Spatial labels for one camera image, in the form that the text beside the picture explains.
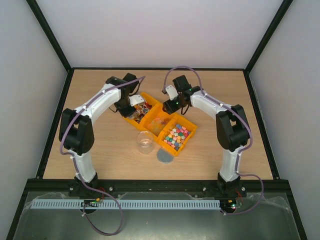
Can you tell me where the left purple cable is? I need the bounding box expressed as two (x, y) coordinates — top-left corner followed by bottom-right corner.
(59, 74), (124, 236)

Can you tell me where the purple cable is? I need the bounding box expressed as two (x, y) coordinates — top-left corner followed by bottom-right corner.
(59, 74), (124, 236)
(162, 65), (265, 217)

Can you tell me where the yellow bin with colourful candies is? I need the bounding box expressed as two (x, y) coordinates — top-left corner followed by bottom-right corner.
(157, 115), (198, 157)

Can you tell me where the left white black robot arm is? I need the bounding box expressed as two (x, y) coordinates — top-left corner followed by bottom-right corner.
(58, 73), (145, 190)

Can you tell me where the grey slotted cable duct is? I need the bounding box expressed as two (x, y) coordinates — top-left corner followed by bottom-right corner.
(30, 199), (221, 210)

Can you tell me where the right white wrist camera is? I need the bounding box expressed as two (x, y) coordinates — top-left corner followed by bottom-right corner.
(162, 85), (179, 101)

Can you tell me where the yellow bin with gummies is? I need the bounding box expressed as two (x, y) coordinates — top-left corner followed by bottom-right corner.
(139, 103), (175, 141)

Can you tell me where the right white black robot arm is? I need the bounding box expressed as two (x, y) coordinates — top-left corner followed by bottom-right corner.
(162, 75), (252, 196)

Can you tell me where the clear plastic jar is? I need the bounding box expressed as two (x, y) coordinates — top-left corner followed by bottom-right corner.
(136, 130), (154, 154)

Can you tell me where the yellow bin with lollipops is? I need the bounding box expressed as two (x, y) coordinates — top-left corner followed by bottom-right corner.
(124, 92), (160, 130)

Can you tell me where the black front mounting rail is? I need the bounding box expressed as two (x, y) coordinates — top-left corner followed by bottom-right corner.
(23, 178), (292, 199)

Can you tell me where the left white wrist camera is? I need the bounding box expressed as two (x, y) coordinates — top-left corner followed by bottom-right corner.
(129, 94), (145, 106)

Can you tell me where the metal scoop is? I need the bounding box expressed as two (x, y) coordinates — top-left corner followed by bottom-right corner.
(129, 102), (150, 123)

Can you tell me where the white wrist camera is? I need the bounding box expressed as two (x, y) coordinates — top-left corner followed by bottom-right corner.
(129, 94), (145, 106)
(162, 85), (179, 101)

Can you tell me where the grey round jar lid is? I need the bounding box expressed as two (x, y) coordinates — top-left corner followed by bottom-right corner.
(156, 148), (174, 164)

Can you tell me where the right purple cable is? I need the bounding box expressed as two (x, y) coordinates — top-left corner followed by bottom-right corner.
(162, 65), (265, 217)

